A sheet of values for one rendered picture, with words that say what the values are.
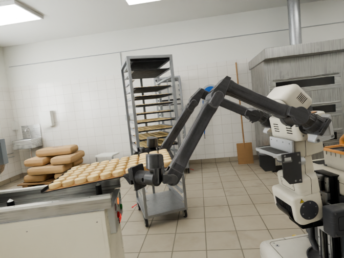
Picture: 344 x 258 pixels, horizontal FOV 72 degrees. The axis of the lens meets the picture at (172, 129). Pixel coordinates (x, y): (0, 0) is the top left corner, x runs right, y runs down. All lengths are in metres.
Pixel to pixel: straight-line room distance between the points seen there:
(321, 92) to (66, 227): 4.08
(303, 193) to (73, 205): 1.13
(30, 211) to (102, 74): 4.50
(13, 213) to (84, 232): 0.32
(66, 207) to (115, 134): 4.30
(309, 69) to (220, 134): 2.00
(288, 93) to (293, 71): 3.03
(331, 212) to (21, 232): 1.45
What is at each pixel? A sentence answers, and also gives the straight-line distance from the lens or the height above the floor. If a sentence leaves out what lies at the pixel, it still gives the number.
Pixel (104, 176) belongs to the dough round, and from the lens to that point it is 1.13.
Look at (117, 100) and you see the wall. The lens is 5.38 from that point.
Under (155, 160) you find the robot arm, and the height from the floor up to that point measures 1.07.
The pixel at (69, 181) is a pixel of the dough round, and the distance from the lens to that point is 1.17.
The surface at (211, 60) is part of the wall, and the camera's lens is 5.17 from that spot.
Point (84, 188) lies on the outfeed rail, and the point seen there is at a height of 0.86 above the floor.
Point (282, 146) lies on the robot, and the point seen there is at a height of 0.99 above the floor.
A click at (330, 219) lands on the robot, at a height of 0.63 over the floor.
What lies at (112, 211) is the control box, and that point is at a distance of 1.22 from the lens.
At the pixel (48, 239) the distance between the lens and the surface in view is 1.29.
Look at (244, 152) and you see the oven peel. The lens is 4.99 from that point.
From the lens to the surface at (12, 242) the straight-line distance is 1.36.
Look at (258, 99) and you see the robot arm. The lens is 1.11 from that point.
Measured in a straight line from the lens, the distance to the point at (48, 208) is 1.24.
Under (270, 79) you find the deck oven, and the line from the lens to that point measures 4.26.
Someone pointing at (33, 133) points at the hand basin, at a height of 1.00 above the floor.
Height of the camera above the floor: 1.26
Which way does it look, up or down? 5 degrees down
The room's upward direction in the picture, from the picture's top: 6 degrees counter-clockwise
